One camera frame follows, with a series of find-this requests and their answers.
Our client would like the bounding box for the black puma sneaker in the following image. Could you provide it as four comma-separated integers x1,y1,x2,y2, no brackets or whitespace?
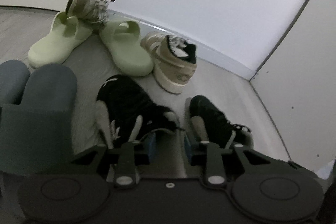
189,95,253,149
95,75,180,149

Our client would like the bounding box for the beige jordan sneaker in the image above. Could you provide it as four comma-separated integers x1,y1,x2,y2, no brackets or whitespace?
140,32,197,94
66,0,115,24

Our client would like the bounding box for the grey-blue slide sandal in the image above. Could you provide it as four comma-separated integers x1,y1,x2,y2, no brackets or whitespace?
1,64,77,176
0,60,30,107

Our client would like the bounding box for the white cabinet panel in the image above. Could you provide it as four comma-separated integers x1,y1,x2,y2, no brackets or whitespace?
252,0,335,171

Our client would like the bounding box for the light green slide sandal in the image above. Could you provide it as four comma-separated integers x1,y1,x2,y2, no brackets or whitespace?
28,11,93,68
99,20,154,77

